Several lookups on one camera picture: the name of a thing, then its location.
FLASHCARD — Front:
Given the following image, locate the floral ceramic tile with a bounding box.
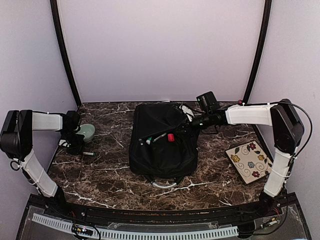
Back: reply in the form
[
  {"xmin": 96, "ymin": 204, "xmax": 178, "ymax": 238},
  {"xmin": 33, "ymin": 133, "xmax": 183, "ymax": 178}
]
[{"xmin": 225, "ymin": 141, "xmax": 273, "ymax": 185}]

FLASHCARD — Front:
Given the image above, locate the black backpack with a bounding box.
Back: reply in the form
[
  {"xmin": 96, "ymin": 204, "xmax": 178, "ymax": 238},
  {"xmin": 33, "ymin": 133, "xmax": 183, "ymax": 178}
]
[{"xmin": 128, "ymin": 103, "xmax": 200, "ymax": 189}]

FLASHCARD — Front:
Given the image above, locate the pink cap black marker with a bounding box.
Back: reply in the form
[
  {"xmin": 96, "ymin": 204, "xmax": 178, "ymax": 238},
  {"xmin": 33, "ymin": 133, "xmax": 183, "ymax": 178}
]
[{"xmin": 167, "ymin": 133, "xmax": 175, "ymax": 142}]

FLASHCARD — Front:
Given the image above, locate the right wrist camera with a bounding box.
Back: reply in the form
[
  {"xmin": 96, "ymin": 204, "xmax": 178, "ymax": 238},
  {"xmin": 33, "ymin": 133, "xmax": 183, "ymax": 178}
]
[{"xmin": 179, "ymin": 104, "xmax": 195, "ymax": 122}]

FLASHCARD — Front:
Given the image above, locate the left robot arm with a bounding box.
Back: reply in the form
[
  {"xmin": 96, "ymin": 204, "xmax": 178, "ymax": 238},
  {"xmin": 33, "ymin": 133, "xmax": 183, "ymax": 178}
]
[{"xmin": 0, "ymin": 109, "xmax": 85, "ymax": 198}]

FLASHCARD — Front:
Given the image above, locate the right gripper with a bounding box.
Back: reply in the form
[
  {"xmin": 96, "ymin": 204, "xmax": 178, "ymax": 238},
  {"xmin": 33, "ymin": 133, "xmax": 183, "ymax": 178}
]
[{"xmin": 173, "ymin": 111, "xmax": 212, "ymax": 138}]

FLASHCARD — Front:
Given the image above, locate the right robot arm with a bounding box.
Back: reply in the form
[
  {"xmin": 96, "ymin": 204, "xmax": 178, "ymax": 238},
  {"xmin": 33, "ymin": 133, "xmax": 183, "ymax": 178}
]
[{"xmin": 180, "ymin": 91, "xmax": 313, "ymax": 217}]

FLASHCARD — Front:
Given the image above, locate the pale green ceramic bowl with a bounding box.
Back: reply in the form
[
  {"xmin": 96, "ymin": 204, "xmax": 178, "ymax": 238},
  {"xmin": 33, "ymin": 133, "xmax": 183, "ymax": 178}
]
[{"xmin": 77, "ymin": 123, "xmax": 96, "ymax": 143}]

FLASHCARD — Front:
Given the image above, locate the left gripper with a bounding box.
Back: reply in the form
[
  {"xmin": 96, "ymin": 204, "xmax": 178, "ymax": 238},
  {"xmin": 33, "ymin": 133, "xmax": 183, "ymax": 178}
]
[{"xmin": 60, "ymin": 130, "xmax": 85, "ymax": 156}]

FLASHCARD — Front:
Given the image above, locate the white slotted cable duct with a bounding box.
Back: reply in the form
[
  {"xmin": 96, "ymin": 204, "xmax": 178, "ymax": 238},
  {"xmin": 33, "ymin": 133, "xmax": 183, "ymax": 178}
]
[{"xmin": 31, "ymin": 213, "xmax": 239, "ymax": 240}]

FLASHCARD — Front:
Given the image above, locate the blue cap black marker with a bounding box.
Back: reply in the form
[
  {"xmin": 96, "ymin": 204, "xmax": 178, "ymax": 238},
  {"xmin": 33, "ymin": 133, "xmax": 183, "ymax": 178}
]
[{"xmin": 138, "ymin": 139, "xmax": 148, "ymax": 151}]

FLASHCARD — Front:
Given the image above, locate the small white marker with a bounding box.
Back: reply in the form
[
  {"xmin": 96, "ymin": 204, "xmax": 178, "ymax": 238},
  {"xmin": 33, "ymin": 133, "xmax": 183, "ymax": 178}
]
[{"xmin": 153, "ymin": 133, "xmax": 167, "ymax": 143}]

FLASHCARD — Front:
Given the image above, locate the green tip white pen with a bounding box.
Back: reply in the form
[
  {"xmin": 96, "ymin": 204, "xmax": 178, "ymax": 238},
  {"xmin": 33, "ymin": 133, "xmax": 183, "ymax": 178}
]
[{"xmin": 82, "ymin": 152, "xmax": 96, "ymax": 156}]

